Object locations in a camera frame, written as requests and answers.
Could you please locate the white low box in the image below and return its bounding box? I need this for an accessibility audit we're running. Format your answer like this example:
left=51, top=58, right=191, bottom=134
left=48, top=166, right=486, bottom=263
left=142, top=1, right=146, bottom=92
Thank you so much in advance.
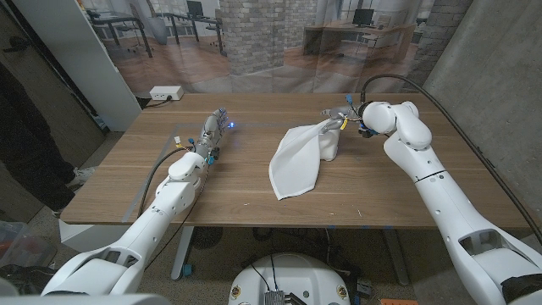
left=58, top=219, right=128, bottom=255

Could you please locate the black door handle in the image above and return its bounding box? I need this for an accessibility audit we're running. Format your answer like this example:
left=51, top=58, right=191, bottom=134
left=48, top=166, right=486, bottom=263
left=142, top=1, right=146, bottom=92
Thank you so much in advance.
left=3, top=36, right=30, bottom=54

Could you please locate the black round fan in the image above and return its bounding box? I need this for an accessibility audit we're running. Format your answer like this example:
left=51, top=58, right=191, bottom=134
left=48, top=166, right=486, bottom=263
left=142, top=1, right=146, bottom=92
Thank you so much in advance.
left=190, top=226, right=224, bottom=250

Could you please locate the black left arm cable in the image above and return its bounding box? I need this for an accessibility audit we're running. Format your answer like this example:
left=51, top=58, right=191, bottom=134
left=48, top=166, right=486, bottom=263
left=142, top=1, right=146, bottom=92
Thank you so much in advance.
left=137, top=135, right=195, bottom=217

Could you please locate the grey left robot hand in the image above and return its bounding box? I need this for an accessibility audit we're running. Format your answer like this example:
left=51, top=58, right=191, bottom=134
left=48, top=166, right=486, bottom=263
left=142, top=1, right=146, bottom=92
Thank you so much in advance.
left=193, top=108, right=235, bottom=160

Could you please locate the white table leg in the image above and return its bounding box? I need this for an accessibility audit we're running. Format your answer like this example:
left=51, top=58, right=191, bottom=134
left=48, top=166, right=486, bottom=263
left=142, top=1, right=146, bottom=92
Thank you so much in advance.
left=171, top=225, right=196, bottom=280

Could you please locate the clear plastic storage bin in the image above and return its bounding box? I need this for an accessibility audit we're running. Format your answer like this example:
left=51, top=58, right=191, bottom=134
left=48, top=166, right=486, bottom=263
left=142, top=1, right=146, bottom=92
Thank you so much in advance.
left=0, top=219, right=58, bottom=269

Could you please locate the black power strip cord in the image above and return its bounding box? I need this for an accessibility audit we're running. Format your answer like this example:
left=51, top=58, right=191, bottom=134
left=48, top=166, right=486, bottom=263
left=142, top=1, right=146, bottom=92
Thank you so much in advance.
left=143, top=96, right=174, bottom=109

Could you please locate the person in dark trousers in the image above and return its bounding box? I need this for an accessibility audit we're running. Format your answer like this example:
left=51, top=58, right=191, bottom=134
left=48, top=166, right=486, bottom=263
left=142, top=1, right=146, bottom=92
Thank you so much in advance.
left=0, top=63, right=97, bottom=213

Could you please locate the printed office backdrop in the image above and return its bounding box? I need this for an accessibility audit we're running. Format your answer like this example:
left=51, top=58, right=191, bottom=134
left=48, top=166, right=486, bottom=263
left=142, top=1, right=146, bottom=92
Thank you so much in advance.
left=78, top=0, right=473, bottom=95

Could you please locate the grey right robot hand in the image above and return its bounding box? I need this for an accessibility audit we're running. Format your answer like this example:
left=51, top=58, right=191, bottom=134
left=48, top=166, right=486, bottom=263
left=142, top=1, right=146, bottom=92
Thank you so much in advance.
left=320, top=103, right=365, bottom=135

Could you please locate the white cloth towel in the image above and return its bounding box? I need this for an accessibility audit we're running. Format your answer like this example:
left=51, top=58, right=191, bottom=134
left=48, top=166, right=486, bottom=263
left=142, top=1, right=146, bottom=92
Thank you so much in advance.
left=268, top=118, right=342, bottom=202

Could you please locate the grey table leg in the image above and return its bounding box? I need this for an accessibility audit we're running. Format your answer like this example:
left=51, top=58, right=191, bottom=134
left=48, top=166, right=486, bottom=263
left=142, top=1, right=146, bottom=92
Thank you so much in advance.
left=380, top=228, right=411, bottom=287

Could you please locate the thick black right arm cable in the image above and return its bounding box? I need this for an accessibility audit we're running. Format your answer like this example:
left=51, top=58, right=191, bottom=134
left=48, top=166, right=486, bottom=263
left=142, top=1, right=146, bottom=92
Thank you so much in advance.
left=360, top=74, right=542, bottom=246

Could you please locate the white robot torso base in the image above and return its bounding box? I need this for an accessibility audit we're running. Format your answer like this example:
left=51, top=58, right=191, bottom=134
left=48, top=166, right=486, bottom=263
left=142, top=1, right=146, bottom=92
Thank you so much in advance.
left=228, top=252, right=351, bottom=305

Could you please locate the white power strip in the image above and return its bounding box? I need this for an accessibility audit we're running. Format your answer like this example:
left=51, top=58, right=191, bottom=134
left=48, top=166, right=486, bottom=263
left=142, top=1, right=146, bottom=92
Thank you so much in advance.
left=149, top=86, right=185, bottom=102

